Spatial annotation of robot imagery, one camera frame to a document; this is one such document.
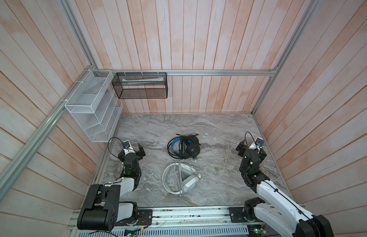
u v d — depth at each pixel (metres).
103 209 0.42
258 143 0.67
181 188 0.76
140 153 0.82
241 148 0.75
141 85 1.04
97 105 0.72
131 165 0.65
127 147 0.73
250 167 0.62
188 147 0.90
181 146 0.93
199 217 0.75
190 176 0.79
